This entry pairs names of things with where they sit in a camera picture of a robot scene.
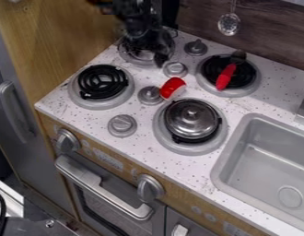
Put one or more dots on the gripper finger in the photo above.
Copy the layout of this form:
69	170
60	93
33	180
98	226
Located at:
160	61

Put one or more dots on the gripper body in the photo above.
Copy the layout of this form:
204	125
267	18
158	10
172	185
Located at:
144	38

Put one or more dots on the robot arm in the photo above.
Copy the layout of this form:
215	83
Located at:
136	9

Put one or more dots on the toy stove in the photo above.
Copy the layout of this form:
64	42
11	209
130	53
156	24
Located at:
102	82

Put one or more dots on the red and black spatula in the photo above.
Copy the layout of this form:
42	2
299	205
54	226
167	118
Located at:
225	76

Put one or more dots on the silver strainer spoon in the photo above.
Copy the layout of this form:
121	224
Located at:
229	24

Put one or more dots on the toy sink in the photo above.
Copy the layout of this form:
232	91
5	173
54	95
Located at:
269	166

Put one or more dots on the grey toy fridge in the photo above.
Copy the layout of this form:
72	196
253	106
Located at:
17	129

